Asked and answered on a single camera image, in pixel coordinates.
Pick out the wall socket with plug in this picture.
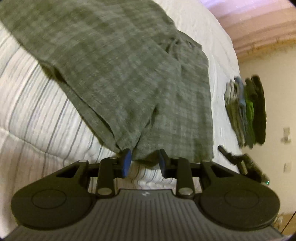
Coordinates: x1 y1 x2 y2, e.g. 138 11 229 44
281 127 291 144

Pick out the pink curtain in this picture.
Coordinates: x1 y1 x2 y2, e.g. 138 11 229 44
201 1 295 61

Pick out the grey striped bed cover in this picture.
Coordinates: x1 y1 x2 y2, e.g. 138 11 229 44
1 1 241 237

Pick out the beige wall switch plate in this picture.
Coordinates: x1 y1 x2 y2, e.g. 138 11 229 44
283 163 292 173

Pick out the stack of folded clothes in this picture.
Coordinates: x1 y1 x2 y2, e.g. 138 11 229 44
224 75 267 149

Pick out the grey plaid garment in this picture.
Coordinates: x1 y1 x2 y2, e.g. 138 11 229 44
1 1 213 162

